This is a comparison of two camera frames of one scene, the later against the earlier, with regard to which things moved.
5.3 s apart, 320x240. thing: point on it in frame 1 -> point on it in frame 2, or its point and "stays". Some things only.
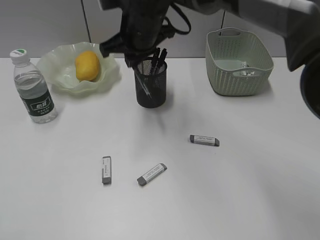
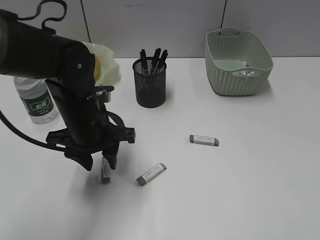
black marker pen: [162, 63] stays
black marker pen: [155, 61] stays
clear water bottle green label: [33, 88] stays
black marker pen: [143, 84] -> [144, 62]
